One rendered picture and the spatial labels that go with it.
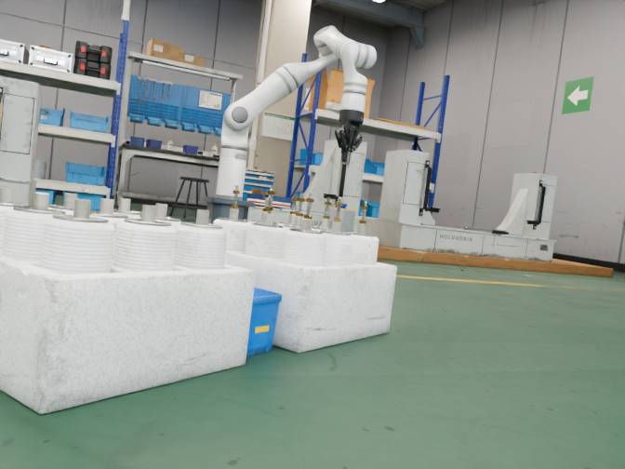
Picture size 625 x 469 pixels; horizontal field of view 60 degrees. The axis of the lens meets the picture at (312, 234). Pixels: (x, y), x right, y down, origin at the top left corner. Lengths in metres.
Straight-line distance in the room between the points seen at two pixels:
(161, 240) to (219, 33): 9.44
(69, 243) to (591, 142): 6.69
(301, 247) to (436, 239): 2.99
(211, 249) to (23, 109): 2.51
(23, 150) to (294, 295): 2.43
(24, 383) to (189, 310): 0.26
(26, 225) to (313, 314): 0.58
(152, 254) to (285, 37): 7.38
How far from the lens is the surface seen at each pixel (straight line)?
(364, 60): 1.71
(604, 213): 6.90
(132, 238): 0.89
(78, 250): 0.82
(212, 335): 0.97
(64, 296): 0.78
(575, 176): 7.22
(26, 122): 3.38
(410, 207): 4.05
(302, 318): 1.15
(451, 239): 4.21
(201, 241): 0.96
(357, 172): 3.81
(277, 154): 7.89
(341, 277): 1.24
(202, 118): 7.46
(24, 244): 0.93
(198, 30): 10.18
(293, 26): 8.26
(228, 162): 1.87
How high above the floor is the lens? 0.31
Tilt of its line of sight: 3 degrees down
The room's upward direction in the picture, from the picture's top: 7 degrees clockwise
